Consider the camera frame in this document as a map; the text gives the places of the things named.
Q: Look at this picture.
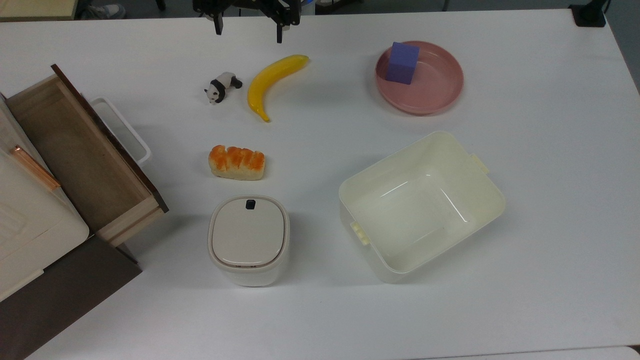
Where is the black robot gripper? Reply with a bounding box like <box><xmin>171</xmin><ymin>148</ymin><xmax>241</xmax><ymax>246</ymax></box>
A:
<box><xmin>193</xmin><ymin>0</ymin><xmax>302</xmax><ymax>44</ymax></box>

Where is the black and white panda toy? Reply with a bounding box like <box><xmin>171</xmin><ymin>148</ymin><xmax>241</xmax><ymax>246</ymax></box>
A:
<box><xmin>204</xmin><ymin>71</ymin><xmax>244</xmax><ymax>105</ymax></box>

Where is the yellow toy banana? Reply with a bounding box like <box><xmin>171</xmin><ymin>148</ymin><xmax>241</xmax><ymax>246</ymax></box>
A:
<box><xmin>247</xmin><ymin>54</ymin><xmax>311</xmax><ymax>123</ymax></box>

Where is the orange glazed toy bread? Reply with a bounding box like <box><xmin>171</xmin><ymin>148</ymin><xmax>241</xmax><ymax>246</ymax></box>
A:
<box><xmin>208</xmin><ymin>144</ymin><xmax>266</xmax><ymax>182</ymax></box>

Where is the wooden drawer with brown front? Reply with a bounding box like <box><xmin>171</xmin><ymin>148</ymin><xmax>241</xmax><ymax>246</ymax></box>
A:
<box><xmin>6</xmin><ymin>63</ymin><xmax>170</xmax><ymax>249</ymax></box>

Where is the cream toy fridge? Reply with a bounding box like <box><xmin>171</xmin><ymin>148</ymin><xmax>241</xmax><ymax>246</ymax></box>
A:
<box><xmin>0</xmin><ymin>92</ymin><xmax>91</xmax><ymax>304</ymax></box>

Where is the dark brown drawer cabinet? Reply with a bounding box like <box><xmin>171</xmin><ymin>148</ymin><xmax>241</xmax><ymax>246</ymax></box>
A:
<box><xmin>0</xmin><ymin>234</ymin><xmax>143</xmax><ymax>360</ymax></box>

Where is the grey sneaker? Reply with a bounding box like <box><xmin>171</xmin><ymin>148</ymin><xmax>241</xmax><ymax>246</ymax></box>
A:
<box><xmin>80</xmin><ymin>3</ymin><xmax>127</xmax><ymax>20</ymax></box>

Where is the purple foam cube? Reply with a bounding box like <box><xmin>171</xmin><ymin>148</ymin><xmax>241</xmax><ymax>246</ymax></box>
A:
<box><xmin>385</xmin><ymin>41</ymin><xmax>421</xmax><ymax>85</ymax></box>

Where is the pink round plate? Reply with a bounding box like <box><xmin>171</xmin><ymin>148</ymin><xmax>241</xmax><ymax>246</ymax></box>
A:
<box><xmin>375</xmin><ymin>40</ymin><xmax>465</xmax><ymax>116</ymax></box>

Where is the beige lidded trash can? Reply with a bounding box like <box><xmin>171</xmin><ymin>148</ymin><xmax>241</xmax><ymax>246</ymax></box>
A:
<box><xmin>207</xmin><ymin>194</ymin><xmax>291</xmax><ymax>288</ymax></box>

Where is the light wooden desk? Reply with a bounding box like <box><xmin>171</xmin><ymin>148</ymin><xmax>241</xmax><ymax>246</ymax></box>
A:
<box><xmin>0</xmin><ymin>0</ymin><xmax>81</xmax><ymax>22</ymax></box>

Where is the cream plastic open box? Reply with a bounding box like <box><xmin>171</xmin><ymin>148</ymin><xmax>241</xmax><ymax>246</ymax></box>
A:
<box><xmin>338</xmin><ymin>130</ymin><xmax>506</xmax><ymax>284</ymax></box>

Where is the white plastic drawer handle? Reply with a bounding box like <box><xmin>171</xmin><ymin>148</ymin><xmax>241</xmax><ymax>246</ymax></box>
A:
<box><xmin>90</xmin><ymin>96</ymin><xmax>152</xmax><ymax>169</ymax></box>

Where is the copper fridge door handle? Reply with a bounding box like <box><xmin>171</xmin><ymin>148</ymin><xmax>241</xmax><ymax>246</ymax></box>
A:
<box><xmin>10</xmin><ymin>144</ymin><xmax>62</xmax><ymax>192</ymax></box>

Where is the black table clamp mount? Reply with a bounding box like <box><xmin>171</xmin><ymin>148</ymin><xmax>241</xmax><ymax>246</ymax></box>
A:
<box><xmin>569</xmin><ymin>0</ymin><xmax>612</xmax><ymax>28</ymax></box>

